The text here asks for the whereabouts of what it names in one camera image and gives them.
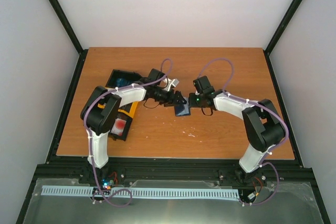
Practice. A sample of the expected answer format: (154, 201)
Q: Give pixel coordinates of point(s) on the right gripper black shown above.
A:
(191, 103)

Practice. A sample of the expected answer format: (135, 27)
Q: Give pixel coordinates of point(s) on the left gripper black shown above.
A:
(172, 101)

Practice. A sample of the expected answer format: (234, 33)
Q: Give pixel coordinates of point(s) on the blue leather card holder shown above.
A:
(182, 110)

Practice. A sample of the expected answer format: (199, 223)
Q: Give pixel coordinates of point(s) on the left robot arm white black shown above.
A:
(123, 88)

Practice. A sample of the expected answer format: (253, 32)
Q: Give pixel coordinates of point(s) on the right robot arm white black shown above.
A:
(265, 129)

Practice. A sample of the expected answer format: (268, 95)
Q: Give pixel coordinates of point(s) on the yellow bin with dark cards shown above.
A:
(130, 110)

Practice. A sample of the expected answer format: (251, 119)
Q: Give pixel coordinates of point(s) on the black bin with red cards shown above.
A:
(127, 127)

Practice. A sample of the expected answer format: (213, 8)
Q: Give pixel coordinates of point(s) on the blue card stack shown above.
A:
(122, 82)

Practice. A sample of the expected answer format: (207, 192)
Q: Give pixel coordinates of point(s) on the red white card stack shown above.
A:
(118, 127)

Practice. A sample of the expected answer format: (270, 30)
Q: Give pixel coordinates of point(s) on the black bin with blue cards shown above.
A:
(132, 76)

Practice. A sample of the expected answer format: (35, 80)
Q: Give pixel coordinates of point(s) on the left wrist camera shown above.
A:
(170, 84)

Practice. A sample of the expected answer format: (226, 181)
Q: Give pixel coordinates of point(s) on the black aluminium frame rail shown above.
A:
(128, 170)

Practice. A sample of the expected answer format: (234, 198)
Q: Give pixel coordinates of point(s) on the light blue cable duct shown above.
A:
(145, 193)

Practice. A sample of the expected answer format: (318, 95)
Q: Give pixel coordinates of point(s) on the left frame post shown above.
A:
(66, 25)

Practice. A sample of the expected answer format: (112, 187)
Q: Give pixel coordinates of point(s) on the frame post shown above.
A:
(66, 25)
(287, 17)

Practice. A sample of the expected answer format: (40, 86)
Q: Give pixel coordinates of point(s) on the right frame post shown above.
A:
(287, 17)

